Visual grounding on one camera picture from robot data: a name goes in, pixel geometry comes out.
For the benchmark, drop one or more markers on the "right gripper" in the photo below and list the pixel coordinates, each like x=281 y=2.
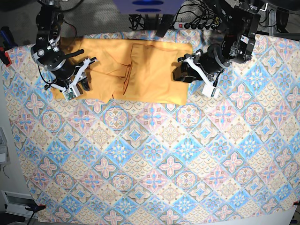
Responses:
x=63 y=71

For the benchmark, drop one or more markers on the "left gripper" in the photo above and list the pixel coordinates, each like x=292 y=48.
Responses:
x=202 y=67

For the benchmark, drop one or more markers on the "yellow T-shirt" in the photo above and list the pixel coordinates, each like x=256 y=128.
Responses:
x=133 y=70

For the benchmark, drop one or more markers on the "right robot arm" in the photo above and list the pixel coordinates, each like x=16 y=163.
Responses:
x=47 y=47

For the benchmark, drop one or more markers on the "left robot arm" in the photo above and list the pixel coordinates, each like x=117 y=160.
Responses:
x=240 y=24

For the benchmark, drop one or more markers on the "white power strip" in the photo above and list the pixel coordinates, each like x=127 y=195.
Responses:
x=195 y=26

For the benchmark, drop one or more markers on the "patterned tile tablecloth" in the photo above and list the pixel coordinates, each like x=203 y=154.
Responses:
x=125 y=162

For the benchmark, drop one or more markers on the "red black clamp left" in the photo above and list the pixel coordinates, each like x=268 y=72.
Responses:
x=4 y=57

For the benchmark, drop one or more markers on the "orange black clamp bottom left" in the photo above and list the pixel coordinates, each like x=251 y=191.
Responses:
x=35 y=208

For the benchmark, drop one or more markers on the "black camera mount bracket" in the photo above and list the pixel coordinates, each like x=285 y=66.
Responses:
x=164 y=25

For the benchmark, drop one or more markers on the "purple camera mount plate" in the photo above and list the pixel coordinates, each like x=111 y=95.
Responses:
x=130 y=7

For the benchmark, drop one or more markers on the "white floor rail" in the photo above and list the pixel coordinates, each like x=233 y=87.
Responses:
x=15 y=203

